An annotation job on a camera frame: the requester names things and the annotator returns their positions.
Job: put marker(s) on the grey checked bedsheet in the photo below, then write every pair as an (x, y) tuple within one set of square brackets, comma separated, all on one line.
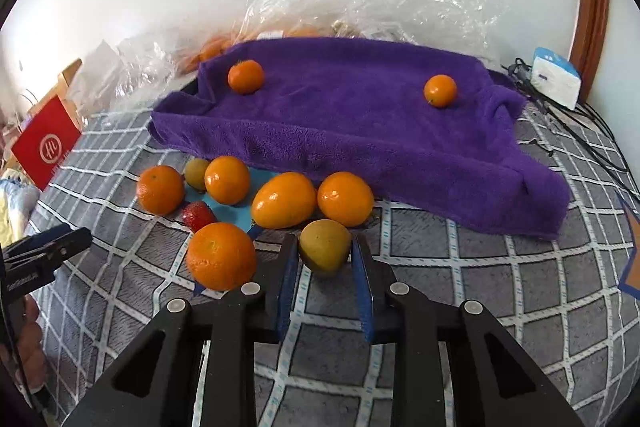
[(500, 282)]

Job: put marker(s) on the purple towel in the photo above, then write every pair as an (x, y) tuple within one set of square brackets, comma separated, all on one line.
[(350, 127)]

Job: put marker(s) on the yellow-green plum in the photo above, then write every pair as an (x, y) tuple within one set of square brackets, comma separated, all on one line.
[(325, 245)]

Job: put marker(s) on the small orange with stem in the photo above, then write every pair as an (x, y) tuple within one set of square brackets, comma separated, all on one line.
[(245, 78)]

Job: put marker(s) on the red strawberry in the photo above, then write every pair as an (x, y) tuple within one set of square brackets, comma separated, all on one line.
[(199, 215)]

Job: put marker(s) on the small green plum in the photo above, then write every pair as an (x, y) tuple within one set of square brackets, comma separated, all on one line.
[(195, 173)]

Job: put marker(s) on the brown cardboard box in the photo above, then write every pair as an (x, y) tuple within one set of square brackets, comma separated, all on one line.
[(67, 74)]

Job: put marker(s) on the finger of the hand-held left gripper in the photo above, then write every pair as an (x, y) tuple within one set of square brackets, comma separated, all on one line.
[(55, 244)]

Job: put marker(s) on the small round orange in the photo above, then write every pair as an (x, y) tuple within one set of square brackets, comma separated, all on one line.
[(440, 91)]

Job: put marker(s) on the person's left hand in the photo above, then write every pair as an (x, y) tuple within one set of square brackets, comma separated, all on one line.
[(31, 347)]

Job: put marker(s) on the blue and white tissue pack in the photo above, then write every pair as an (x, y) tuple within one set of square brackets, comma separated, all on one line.
[(552, 77)]

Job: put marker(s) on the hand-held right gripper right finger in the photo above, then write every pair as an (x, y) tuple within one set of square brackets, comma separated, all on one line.
[(364, 297)]

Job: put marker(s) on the wooden door frame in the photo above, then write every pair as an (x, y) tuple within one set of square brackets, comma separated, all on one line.
[(592, 7)]

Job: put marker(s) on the red box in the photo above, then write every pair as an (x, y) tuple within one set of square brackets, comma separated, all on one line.
[(45, 144)]

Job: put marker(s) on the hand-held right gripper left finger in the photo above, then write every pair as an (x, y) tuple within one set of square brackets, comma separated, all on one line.
[(287, 292)]

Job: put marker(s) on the large orange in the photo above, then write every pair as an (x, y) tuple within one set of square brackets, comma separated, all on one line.
[(221, 256)]

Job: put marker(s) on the clear plastic bag of oranges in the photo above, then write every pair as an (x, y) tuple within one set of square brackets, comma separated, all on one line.
[(205, 52)]

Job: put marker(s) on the oval orange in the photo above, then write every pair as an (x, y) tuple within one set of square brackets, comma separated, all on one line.
[(283, 200)]

